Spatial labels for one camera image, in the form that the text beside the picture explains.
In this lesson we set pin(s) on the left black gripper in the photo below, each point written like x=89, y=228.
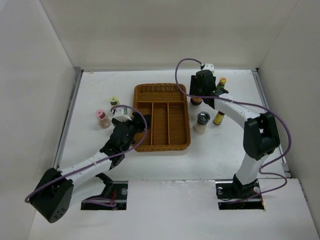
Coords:
x=137, y=121

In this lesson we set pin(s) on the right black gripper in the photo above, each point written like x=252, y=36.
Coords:
x=193, y=83

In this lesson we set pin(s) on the red lid sauce jar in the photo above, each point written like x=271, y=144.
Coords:
x=196, y=101

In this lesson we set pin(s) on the green label yellow cap bottle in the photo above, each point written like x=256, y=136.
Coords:
x=221, y=84

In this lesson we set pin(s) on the black lid spice jar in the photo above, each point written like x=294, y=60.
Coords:
x=115, y=122

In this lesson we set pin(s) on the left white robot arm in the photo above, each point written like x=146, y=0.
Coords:
x=54, y=192

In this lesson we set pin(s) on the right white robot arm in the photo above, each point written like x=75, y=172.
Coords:
x=260, y=134

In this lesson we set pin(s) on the brown wicker divided basket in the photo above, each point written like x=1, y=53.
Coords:
x=169, y=125

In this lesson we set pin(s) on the grey lid white shaker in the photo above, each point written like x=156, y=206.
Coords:
x=201, y=123

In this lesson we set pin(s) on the yellow lid spice jar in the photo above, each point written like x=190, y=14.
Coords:
x=114, y=101

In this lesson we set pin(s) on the pink lid spice jar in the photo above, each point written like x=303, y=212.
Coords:
x=103, y=120

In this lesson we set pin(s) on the small yellow label bottle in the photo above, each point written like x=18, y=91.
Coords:
x=218, y=118

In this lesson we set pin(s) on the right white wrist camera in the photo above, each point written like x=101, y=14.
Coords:
x=208, y=66

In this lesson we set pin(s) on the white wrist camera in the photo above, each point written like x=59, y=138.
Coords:
x=121, y=114
x=208, y=66

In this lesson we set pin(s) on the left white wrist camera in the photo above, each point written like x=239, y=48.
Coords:
x=121, y=114

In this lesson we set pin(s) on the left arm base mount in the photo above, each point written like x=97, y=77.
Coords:
x=112, y=198

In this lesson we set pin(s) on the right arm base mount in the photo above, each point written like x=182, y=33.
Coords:
x=233, y=196

